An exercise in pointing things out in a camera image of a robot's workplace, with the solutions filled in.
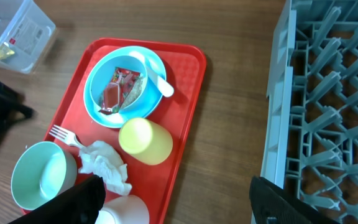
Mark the grey dishwasher rack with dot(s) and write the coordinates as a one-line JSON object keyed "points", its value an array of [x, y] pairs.
{"points": [[311, 144]]}

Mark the red snack wrapper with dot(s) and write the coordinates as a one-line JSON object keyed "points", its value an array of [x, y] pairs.
{"points": [[123, 89]]}

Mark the mint green bowl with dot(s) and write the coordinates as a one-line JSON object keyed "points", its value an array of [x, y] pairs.
{"points": [[42, 172]]}

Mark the white plastic fork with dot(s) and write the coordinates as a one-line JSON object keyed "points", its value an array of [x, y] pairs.
{"points": [[65, 136]]}

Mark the red plastic tray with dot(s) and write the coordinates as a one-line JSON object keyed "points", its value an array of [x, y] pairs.
{"points": [[185, 66]]}

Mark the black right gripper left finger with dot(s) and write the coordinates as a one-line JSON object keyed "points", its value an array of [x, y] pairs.
{"points": [[78, 205]]}

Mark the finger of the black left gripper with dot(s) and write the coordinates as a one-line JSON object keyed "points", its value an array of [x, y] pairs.
{"points": [[25, 110]]}

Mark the yellow plastic cup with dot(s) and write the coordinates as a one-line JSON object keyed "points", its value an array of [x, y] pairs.
{"points": [[146, 141]]}

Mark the light blue plate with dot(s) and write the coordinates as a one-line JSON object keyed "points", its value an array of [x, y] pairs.
{"points": [[150, 98]]}

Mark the clear plastic bin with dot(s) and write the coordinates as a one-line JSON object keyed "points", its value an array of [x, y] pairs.
{"points": [[25, 32]]}

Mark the white napkin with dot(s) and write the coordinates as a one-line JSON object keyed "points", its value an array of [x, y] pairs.
{"points": [[102, 160]]}

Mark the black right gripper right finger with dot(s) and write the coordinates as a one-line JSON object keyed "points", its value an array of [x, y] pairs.
{"points": [[270, 204]]}

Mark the white plastic cup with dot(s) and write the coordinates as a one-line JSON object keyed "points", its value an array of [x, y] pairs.
{"points": [[124, 210]]}

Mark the light blue bowl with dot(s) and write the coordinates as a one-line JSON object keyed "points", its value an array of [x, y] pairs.
{"points": [[103, 75]]}

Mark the white plastic spoon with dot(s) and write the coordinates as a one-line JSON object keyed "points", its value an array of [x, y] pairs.
{"points": [[162, 85]]}

